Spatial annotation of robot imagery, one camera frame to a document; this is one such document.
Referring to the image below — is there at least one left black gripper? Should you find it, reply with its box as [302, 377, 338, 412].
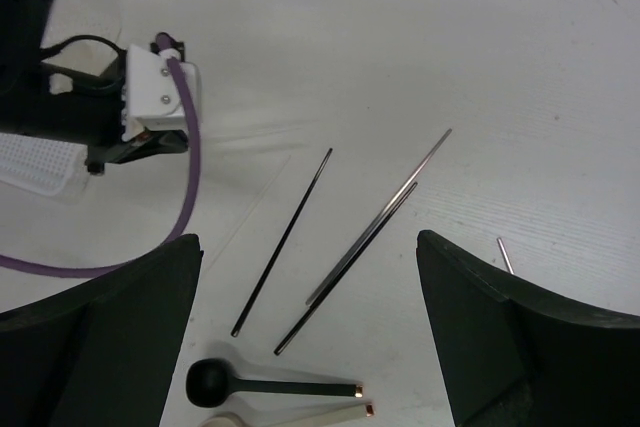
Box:
[1, 35, 189, 175]

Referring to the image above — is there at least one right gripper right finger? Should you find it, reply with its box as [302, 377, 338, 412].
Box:
[416, 230, 639, 426]

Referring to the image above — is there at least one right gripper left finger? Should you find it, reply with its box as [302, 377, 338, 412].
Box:
[1, 234, 203, 426]

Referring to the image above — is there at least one black thin chopstick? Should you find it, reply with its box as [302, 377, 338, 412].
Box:
[273, 182, 418, 356]

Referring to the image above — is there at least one silver metal chopstick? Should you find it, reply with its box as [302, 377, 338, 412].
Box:
[305, 128, 453, 306]

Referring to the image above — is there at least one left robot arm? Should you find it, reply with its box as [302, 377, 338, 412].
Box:
[1, 0, 201, 175]

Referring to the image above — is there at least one white perforated flat tray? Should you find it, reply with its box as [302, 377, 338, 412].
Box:
[1, 134, 89, 201]

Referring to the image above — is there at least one black spoon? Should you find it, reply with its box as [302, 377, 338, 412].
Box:
[185, 358, 364, 408]

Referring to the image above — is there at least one cream spoon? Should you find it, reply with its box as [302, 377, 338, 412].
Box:
[200, 402, 376, 427]

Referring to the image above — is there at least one white chopstick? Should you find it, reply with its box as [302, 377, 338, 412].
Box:
[216, 155, 291, 256]

